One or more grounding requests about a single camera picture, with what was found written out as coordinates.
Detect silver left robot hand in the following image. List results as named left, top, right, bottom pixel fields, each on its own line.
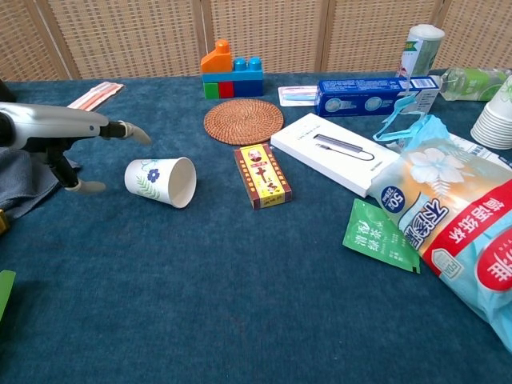
left=0, top=102, right=154, bottom=195

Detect floral white paper cup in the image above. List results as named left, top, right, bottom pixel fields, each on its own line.
left=123, top=156, right=198, bottom=210

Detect grey towel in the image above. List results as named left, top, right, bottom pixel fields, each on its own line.
left=0, top=146, right=82, bottom=220

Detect pink cutlery case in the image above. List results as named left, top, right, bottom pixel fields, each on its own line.
left=66, top=81, right=126, bottom=112

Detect bamboo folding screen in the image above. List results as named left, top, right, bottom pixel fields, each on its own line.
left=0, top=0, right=512, bottom=82

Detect green white snack bag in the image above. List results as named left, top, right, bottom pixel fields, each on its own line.
left=0, top=270, right=18, bottom=322

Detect colourful toy block stack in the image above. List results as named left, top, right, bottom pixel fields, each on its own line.
left=200, top=38, right=265, bottom=101

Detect round woven rattan coaster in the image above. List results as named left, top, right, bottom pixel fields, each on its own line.
left=203, top=98, right=286, bottom=147

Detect red yellow medicine box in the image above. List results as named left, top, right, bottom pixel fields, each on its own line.
left=234, top=142, right=294, bottom=211

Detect dark blue table cloth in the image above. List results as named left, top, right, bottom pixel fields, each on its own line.
left=0, top=68, right=512, bottom=384

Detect pink white toothbrush pack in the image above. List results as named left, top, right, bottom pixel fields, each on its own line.
left=278, top=85, right=322, bottom=108

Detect white USB hub box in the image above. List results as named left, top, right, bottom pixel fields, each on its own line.
left=270, top=112, right=402, bottom=199

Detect blue toothpaste box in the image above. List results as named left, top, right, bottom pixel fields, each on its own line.
left=314, top=75, right=442, bottom=118

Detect green tea sachet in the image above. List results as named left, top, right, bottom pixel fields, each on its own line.
left=342, top=198, right=422, bottom=276

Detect white green label canister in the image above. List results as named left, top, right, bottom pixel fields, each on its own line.
left=394, top=23, right=446, bottom=79

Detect light blue plastic product bag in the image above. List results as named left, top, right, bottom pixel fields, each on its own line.
left=367, top=95, right=512, bottom=354

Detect clear green label water bottle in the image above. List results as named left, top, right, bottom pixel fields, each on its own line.
left=438, top=66, right=512, bottom=102

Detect stack of paper cups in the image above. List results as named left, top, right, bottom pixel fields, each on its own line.
left=470, top=75, right=512, bottom=150

